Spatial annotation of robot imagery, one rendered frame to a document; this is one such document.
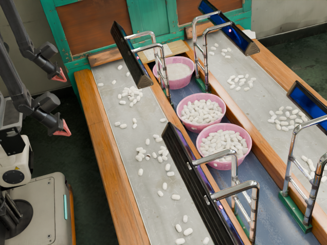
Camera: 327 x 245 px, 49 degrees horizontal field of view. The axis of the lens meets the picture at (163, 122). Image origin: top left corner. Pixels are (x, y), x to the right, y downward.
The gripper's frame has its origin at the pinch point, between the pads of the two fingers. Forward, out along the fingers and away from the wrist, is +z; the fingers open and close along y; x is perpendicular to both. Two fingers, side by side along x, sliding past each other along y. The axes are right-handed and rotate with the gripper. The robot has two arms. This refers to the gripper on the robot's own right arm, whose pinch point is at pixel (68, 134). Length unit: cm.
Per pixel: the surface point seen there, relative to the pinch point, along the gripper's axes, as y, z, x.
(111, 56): 86, 27, -16
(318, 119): -41, 33, -87
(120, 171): -7.6, 29.0, -3.9
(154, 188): -21.3, 37.4, -14.5
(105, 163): 0.0, 25.8, 1.6
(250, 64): 51, 74, -84
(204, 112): 19, 54, -48
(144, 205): -28.8, 34.6, -9.1
